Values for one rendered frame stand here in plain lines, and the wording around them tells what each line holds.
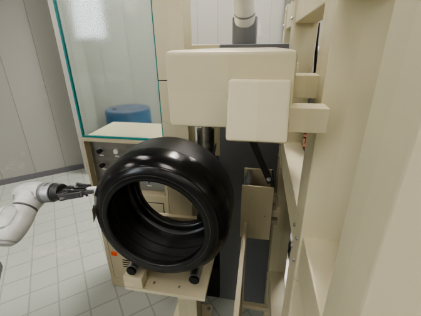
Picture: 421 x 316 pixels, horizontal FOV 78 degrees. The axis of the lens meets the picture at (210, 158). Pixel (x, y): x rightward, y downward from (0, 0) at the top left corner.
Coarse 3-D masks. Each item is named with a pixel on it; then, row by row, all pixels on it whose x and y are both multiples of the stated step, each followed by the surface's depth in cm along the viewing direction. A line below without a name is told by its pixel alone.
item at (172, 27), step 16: (160, 0) 103; (176, 0) 102; (160, 16) 105; (176, 16) 104; (160, 32) 107; (176, 32) 106; (160, 48) 110; (176, 48) 109; (160, 64) 112; (160, 80) 115; (160, 96) 118; (176, 128) 123; (192, 128) 129; (176, 192) 137; (176, 208) 141; (192, 208) 140; (192, 304) 169
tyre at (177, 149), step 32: (128, 160) 93; (160, 160) 91; (192, 160) 95; (96, 192) 101; (128, 192) 127; (192, 192) 90; (224, 192) 98; (128, 224) 124; (160, 224) 132; (192, 224) 129; (224, 224) 96; (128, 256) 108; (160, 256) 119; (192, 256) 102
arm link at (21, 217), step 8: (0, 208) 107; (8, 208) 108; (16, 208) 109; (24, 208) 110; (32, 208) 113; (0, 216) 104; (8, 216) 105; (16, 216) 107; (24, 216) 109; (32, 216) 112; (0, 224) 103; (8, 224) 104; (16, 224) 106; (24, 224) 108; (0, 232) 103; (8, 232) 103; (16, 232) 105; (24, 232) 109; (0, 240) 102; (8, 240) 103; (16, 240) 106
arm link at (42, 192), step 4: (40, 184) 116; (44, 184) 115; (48, 184) 115; (52, 184) 116; (40, 188) 114; (44, 188) 113; (48, 188) 114; (36, 192) 114; (40, 192) 113; (44, 192) 113; (48, 192) 114; (40, 196) 113; (44, 196) 113; (48, 196) 114; (40, 200) 114; (44, 200) 114; (48, 200) 114; (52, 200) 115
